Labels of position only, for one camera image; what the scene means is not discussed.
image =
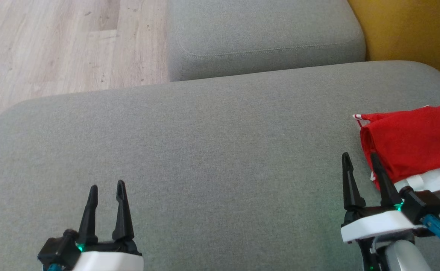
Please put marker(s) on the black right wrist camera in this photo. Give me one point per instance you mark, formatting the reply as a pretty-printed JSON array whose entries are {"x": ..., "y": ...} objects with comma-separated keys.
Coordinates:
[{"x": 423, "y": 205}]

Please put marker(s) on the red Bulls 23 jersey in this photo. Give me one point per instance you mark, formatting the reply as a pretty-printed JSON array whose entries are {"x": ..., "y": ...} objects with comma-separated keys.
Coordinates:
[{"x": 415, "y": 150}]

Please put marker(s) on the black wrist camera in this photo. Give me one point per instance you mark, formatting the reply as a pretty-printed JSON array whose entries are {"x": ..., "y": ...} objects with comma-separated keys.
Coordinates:
[
  {"x": 58, "y": 250},
  {"x": 423, "y": 205}
]

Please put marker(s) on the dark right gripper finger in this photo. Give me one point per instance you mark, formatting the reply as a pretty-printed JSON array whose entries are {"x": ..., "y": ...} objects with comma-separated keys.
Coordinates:
[
  {"x": 387, "y": 192},
  {"x": 351, "y": 192}
]

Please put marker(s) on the yellow cushion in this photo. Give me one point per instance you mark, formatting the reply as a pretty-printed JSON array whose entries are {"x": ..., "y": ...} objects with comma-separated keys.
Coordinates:
[{"x": 415, "y": 30}]

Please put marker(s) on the small grey sofa cushion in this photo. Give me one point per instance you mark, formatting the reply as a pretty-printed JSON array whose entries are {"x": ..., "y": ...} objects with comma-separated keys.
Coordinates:
[{"x": 265, "y": 34}]

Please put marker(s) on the large grey sofa seat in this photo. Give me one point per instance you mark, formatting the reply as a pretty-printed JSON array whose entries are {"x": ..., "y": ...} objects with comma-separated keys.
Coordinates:
[{"x": 205, "y": 150}]

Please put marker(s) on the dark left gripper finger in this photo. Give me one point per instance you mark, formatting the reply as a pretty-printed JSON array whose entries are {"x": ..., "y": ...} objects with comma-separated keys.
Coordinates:
[
  {"x": 89, "y": 222},
  {"x": 123, "y": 222}
]

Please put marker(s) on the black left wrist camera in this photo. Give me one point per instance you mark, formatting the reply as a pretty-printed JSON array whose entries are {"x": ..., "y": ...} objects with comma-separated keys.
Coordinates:
[{"x": 58, "y": 250}]

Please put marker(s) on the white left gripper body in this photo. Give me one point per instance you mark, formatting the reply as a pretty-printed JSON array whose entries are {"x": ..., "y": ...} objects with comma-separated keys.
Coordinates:
[{"x": 111, "y": 259}]

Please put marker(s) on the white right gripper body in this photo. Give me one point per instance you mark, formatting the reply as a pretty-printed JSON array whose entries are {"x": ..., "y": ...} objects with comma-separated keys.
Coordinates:
[{"x": 378, "y": 224}]

